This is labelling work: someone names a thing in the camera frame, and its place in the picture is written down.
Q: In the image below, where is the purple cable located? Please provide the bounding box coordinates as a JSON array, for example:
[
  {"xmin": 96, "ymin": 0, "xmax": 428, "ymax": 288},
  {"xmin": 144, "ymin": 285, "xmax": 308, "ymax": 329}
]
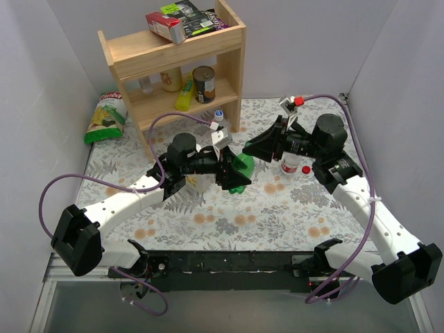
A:
[
  {"xmin": 301, "ymin": 94, "xmax": 377, "ymax": 305},
  {"xmin": 38, "ymin": 113, "xmax": 218, "ymax": 316}
]

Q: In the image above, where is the purple snack packet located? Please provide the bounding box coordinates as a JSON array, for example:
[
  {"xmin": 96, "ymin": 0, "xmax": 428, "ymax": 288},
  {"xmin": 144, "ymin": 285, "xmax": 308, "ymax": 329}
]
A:
[{"xmin": 202, "ymin": 10, "xmax": 229, "ymax": 31}]

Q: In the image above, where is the yellow bottle on shelf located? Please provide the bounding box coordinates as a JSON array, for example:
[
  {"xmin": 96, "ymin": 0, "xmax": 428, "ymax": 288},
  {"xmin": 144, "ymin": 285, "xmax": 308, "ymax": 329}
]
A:
[{"xmin": 175, "ymin": 72, "xmax": 195, "ymax": 112}]

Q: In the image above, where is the square clear bottle white cap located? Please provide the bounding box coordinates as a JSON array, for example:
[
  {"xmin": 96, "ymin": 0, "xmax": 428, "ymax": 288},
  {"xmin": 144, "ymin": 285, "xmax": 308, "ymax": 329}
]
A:
[{"xmin": 185, "ymin": 172, "xmax": 214, "ymax": 194}]

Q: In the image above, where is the small clear bottle on shelf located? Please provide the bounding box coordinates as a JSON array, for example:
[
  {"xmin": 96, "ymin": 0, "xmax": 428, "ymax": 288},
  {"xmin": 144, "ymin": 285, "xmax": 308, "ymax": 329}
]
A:
[{"xmin": 138, "ymin": 76, "xmax": 153, "ymax": 94}]

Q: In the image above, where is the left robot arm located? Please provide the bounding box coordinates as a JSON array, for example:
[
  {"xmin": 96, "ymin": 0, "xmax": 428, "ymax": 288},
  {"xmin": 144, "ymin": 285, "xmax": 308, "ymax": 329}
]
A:
[{"xmin": 51, "ymin": 133, "xmax": 251, "ymax": 278}]

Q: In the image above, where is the green plastic bottle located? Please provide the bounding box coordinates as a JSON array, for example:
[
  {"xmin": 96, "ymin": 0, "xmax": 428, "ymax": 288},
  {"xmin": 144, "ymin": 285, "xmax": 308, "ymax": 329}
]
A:
[{"xmin": 229, "ymin": 153, "xmax": 255, "ymax": 194}]

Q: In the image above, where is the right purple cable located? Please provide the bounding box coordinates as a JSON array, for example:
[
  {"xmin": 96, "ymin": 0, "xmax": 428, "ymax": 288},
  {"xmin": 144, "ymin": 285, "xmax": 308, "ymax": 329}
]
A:
[{"xmin": 301, "ymin": 94, "xmax": 377, "ymax": 305}]

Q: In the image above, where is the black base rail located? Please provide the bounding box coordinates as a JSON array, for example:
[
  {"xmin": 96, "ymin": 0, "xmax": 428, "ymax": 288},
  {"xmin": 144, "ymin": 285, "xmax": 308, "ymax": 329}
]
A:
[{"xmin": 107, "ymin": 249, "xmax": 357, "ymax": 300}]

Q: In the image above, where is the floral table mat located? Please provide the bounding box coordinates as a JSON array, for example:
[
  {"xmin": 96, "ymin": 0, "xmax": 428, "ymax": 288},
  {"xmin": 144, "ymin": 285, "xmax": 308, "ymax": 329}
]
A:
[{"xmin": 86, "ymin": 99, "xmax": 364, "ymax": 251}]

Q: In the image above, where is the clear bottle red label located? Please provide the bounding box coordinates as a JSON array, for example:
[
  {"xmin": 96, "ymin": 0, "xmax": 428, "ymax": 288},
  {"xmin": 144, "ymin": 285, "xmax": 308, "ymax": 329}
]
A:
[{"xmin": 280, "ymin": 153, "xmax": 302, "ymax": 175}]

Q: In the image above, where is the clear bottle blue white cap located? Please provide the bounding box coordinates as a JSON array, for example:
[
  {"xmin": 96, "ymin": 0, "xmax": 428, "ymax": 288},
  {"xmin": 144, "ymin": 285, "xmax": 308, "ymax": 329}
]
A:
[{"xmin": 212, "ymin": 110, "xmax": 230, "ymax": 130}]

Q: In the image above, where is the green chips bag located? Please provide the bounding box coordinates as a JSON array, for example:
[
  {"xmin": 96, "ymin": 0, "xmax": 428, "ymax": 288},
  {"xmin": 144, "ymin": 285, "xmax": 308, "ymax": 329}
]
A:
[{"xmin": 84, "ymin": 91, "xmax": 128, "ymax": 144}]

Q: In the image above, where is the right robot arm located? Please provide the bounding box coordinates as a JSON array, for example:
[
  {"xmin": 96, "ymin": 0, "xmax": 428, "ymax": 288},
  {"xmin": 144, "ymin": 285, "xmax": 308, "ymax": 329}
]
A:
[{"xmin": 243, "ymin": 114, "xmax": 443, "ymax": 305}]

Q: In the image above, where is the tin can on shelf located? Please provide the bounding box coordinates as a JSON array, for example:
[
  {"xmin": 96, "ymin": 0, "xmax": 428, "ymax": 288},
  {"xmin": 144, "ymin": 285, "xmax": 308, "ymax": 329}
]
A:
[{"xmin": 192, "ymin": 66, "xmax": 216, "ymax": 104}]

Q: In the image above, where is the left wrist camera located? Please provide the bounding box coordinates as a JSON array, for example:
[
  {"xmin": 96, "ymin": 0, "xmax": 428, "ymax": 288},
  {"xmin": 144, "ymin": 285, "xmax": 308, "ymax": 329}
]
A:
[{"xmin": 210, "ymin": 121, "xmax": 232, "ymax": 159}]

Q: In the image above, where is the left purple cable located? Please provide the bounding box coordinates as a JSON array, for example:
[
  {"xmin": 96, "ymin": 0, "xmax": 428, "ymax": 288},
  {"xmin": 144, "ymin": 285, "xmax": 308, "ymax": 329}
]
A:
[{"xmin": 38, "ymin": 113, "xmax": 218, "ymax": 316}]

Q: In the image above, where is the red white carton box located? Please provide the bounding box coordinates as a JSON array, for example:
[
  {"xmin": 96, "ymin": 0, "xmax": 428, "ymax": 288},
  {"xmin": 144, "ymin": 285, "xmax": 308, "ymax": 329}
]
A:
[{"xmin": 145, "ymin": 12, "xmax": 187, "ymax": 44}]

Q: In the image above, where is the wooden two-tier shelf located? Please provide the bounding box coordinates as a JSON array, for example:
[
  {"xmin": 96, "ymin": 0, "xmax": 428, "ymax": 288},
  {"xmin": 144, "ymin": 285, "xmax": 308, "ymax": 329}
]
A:
[{"xmin": 98, "ymin": 1, "xmax": 246, "ymax": 157}]

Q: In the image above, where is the black green box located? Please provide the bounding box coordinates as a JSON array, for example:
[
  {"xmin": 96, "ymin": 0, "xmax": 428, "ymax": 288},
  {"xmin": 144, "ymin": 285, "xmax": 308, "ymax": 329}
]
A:
[{"xmin": 160, "ymin": 0, "xmax": 216, "ymax": 38}]

